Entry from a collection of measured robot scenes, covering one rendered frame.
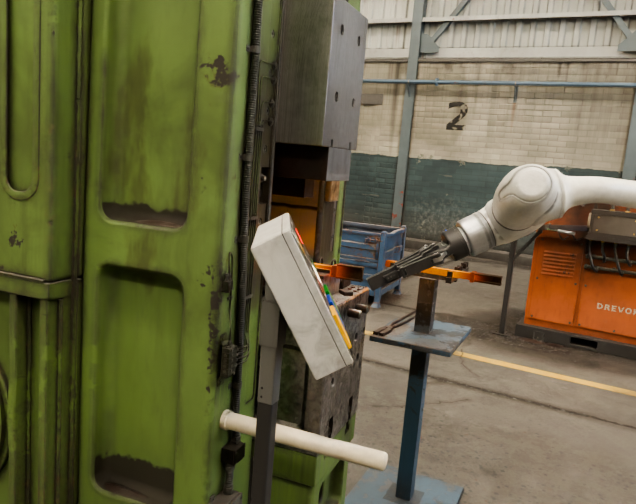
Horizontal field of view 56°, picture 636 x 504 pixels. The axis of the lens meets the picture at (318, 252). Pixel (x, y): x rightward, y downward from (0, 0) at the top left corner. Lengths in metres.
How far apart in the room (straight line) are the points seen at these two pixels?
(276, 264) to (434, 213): 8.65
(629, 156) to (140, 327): 8.10
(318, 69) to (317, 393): 0.91
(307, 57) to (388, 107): 8.36
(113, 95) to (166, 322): 0.62
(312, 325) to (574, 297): 4.28
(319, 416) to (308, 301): 0.75
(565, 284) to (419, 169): 4.95
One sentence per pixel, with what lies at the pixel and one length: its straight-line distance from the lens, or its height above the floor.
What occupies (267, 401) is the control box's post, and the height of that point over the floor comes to 0.81.
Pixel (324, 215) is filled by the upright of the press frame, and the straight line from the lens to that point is 2.12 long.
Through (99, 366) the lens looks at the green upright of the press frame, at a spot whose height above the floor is 0.70.
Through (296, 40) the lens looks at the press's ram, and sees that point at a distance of 1.72.
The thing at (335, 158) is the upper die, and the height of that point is 1.33.
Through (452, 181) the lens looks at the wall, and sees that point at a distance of 9.61.
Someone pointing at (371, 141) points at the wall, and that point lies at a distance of 10.10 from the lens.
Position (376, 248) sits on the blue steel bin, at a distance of 5.59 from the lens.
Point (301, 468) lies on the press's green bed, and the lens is 1.90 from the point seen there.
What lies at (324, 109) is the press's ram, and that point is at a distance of 1.66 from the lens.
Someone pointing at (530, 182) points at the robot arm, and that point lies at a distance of 1.23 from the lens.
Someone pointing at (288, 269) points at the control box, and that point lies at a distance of 1.10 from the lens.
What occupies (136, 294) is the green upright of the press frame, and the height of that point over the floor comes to 0.92.
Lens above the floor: 1.33
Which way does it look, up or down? 9 degrees down
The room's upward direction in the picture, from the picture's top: 5 degrees clockwise
